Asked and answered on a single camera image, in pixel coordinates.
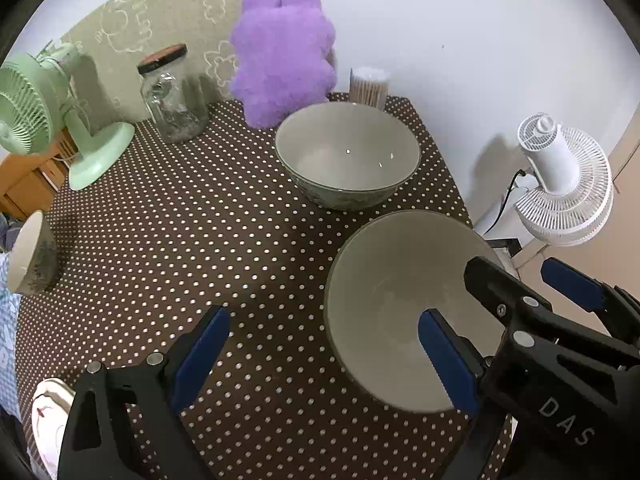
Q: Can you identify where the beige door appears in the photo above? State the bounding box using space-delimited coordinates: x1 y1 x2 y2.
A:
611 130 640 196

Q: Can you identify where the wooden chair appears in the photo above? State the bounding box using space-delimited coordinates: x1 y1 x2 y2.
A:
0 130 68 221

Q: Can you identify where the purple plush toy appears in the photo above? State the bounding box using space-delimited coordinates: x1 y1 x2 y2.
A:
230 0 338 129

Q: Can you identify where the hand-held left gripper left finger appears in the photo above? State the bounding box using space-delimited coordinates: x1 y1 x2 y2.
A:
57 305 232 480

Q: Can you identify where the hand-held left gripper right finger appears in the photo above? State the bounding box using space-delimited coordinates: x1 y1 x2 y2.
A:
417 308 511 480

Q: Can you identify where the white standing fan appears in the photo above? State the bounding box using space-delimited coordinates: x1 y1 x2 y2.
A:
514 114 614 246

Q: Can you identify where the green desk fan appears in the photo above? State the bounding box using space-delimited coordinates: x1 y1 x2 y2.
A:
0 42 136 191

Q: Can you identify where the black fan cable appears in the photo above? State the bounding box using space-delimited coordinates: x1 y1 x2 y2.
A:
482 169 526 236

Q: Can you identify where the glass jar with dark lid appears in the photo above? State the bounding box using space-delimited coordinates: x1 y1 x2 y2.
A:
137 44 210 143

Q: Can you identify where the cotton swab container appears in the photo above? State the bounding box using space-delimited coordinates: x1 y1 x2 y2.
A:
348 66 391 111

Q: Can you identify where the brown polka-dot tablecloth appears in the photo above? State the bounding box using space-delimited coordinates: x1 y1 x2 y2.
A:
15 92 516 480

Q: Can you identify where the small purple-flower plate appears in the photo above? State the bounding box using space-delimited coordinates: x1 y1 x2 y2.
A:
31 379 76 480

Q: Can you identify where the green-rimmed ceramic bowl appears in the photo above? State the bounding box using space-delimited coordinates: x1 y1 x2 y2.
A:
6 210 58 296
324 210 511 413
275 102 421 211

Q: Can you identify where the blue checked blanket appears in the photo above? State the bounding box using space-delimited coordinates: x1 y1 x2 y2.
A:
0 255 23 411

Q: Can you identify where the green patterned board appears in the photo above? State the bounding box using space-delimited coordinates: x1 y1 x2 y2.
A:
60 0 313 126

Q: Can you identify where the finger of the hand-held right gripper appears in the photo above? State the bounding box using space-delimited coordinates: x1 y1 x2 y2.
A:
540 257 640 351
464 256 640 401

